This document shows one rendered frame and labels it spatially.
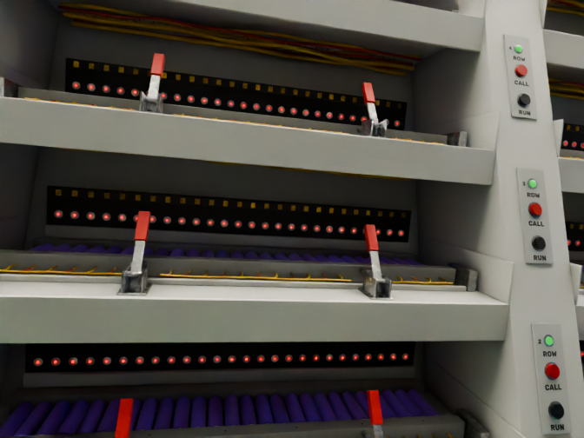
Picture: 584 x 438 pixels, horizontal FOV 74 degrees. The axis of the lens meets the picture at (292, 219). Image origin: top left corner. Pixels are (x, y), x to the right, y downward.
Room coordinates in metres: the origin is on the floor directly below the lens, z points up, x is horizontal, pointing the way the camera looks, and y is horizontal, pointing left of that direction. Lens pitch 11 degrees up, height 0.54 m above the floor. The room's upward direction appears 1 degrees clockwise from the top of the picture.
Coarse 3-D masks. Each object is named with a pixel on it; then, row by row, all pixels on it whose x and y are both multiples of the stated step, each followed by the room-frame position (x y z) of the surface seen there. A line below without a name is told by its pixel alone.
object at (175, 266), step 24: (0, 264) 0.42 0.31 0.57; (24, 264) 0.43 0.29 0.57; (48, 264) 0.43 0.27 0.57; (72, 264) 0.44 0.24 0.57; (96, 264) 0.44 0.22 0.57; (120, 264) 0.44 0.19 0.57; (168, 264) 0.46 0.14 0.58; (192, 264) 0.46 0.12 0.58; (216, 264) 0.47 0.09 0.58; (240, 264) 0.47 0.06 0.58; (264, 264) 0.48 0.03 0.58; (288, 264) 0.48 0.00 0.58; (312, 264) 0.49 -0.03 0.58; (336, 264) 0.50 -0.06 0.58; (360, 264) 0.51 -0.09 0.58; (384, 264) 0.52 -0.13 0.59
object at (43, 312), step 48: (0, 240) 0.47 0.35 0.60; (192, 240) 0.56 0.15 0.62; (240, 240) 0.58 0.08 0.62; (288, 240) 0.59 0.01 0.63; (336, 240) 0.61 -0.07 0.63; (432, 240) 0.62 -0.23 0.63; (0, 288) 0.38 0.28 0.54; (48, 288) 0.39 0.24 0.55; (96, 288) 0.41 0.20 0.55; (192, 288) 0.43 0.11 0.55; (240, 288) 0.45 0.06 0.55; (288, 288) 0.46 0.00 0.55; (480, 288) 0.52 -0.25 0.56; (0, 336) 0.37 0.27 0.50; (48, 336) 0.38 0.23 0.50; (96, 336) 0.39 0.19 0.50; (144, 336) 0.40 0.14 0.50; (192, 336) 0.41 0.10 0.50; (240, 336) 0.42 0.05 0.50; (288, 336) 0.43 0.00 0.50; (336, 336) 0.44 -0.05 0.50; (384, 336) 0.45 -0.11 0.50; (432, 336) 0.46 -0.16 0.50; (480, 336) 0.48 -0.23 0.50
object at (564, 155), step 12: (564, 132) 0.70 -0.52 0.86; (576, 132) 0.70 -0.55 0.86; (564, 144) 0.70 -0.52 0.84; (576, 144) 0.71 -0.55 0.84; (564, 156) 0.58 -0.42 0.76; (576, 156) 0.58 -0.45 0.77; (564, 168) 0.50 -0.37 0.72; (576, 168) 0.50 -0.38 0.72; (564, 180) 0.50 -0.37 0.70; (576, 180) 0.51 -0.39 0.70; (576, 192) 0.51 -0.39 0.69
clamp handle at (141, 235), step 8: (144, 216) 0.42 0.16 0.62; (136, 224) 0.41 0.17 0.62; (144, 224) 0.41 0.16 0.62; (136, 232) 0.41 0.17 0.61; (144, 232) 0.41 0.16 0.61; (136, 240) 0.41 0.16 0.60; (144, 240) 0.41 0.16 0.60; (136, 248) 0.41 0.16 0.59; (136, 256) 0.40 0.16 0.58; (136, 264) 0.40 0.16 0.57
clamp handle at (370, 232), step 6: (366, 228) 0.47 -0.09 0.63; (372, 228) 0.47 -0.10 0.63; (366, 234) 0.47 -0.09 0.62; (372, 234) 0.47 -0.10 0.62; (366, 240) 0.47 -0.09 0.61; (372, 240) 0.47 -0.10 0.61; (372, 246) 0.46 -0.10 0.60; (372, 252) 0.46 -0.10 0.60; (372, 258) 0.46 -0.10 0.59; (378, 258) 0.46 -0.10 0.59; (372, 264) 0.46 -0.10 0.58; (378, 264) 0.46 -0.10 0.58; (372, 270) 0.46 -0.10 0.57; (378, 270) 0.46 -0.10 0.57; (378, 276) 0.46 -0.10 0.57
